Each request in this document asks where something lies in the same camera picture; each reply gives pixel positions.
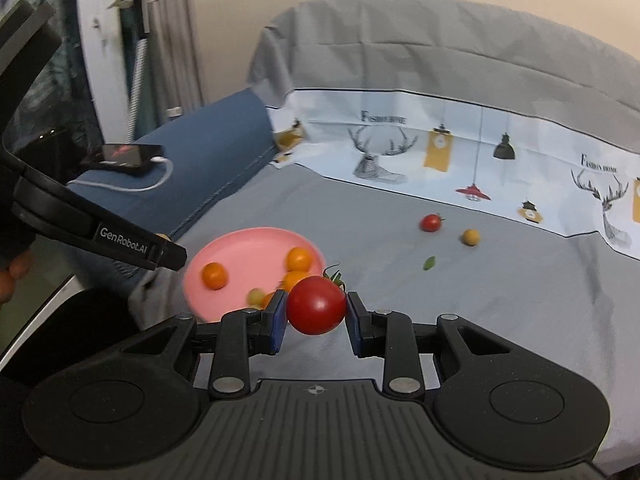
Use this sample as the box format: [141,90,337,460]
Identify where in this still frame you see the pink plastic plate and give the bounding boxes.
[182,227,328,323]

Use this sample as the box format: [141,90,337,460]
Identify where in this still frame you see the person's left hand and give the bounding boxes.
[0,249,35,306]

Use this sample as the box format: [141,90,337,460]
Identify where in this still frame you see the grey curtain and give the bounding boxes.
[145,0,206,126]

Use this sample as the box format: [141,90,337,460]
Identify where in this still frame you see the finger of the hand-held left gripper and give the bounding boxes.
[151,240,189,272]

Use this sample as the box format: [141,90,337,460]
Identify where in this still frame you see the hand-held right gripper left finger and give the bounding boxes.
[122,290,289,401]

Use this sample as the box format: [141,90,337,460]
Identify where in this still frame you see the white charging cable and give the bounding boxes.
[67,156,175,193]

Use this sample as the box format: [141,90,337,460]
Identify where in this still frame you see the blue denim cushion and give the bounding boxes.
[67,89,276,281]

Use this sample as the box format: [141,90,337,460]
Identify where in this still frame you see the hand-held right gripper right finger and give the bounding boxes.
[346,291,512,401]

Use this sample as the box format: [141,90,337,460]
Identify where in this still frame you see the white door frame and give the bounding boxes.
[75,0,136,146]

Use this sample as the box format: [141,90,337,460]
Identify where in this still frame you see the hanging checked clothes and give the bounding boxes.
[30,0,96,126]

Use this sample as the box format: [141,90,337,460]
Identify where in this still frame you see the grey printed bed sheet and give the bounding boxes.
[127,0,640,471]

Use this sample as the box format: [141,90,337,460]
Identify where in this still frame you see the black smartphone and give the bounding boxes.
[80,143,166,177]

